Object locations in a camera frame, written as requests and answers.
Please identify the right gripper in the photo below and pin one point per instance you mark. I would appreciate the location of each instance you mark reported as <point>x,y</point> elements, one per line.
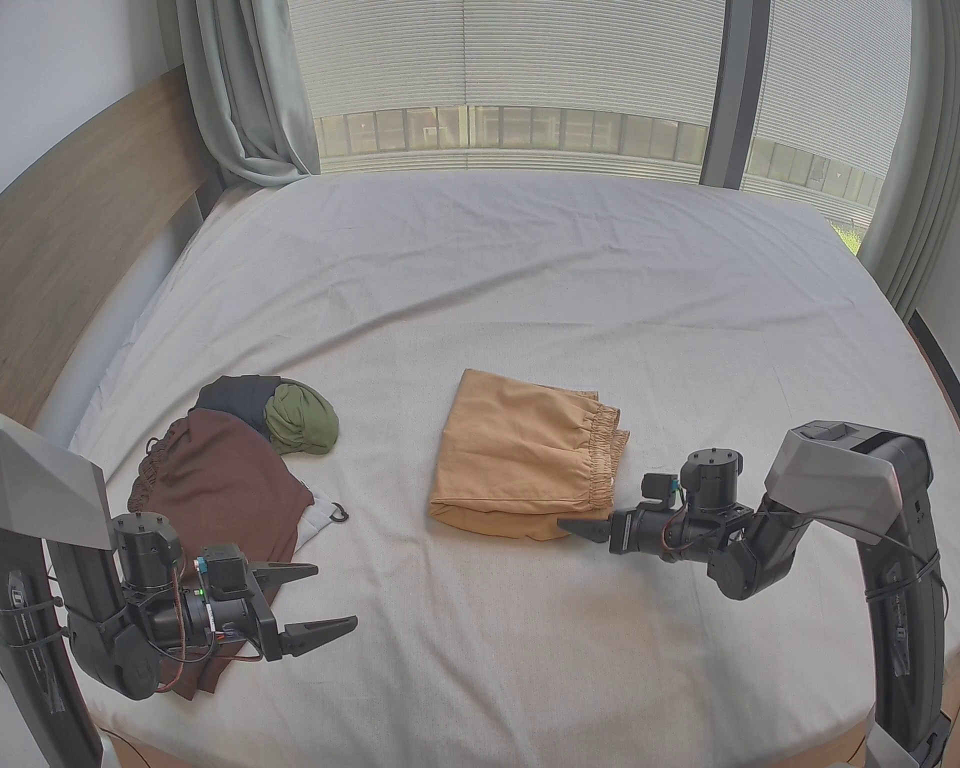
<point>645,532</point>

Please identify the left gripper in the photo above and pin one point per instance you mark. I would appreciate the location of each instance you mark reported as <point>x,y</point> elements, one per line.
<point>247,622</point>

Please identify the tan shorts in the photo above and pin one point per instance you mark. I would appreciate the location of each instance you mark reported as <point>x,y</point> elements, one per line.
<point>510,450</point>

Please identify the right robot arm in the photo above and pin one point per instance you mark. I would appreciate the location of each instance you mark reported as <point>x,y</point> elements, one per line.
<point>832,465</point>

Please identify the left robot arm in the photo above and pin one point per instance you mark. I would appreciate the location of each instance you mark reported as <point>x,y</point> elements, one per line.
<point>52,495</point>

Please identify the bed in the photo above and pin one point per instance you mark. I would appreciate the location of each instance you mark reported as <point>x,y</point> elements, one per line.
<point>562,262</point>

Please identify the pale grey garment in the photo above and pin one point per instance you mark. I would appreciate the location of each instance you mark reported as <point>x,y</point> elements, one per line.
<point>315,517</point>

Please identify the brown shorts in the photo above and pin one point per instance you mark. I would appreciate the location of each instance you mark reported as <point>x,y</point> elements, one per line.
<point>217,487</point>

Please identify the green garment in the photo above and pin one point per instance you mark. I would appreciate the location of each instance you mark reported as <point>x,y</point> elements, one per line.
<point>300,420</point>

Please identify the black garment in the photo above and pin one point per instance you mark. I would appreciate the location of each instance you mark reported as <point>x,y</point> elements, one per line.
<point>232,397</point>

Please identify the grey-green curtain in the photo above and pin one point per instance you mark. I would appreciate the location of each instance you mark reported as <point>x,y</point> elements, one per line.
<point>247,90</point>
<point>930,187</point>

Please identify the window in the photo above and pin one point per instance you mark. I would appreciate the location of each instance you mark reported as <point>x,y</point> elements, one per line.
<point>525,75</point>

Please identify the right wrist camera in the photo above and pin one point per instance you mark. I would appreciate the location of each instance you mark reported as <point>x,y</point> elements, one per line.
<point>660,491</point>

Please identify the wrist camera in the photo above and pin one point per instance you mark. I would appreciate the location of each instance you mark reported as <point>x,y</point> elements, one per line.
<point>221,570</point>
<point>660,491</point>

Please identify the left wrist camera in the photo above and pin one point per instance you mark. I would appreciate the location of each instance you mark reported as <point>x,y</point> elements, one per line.
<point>221,570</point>

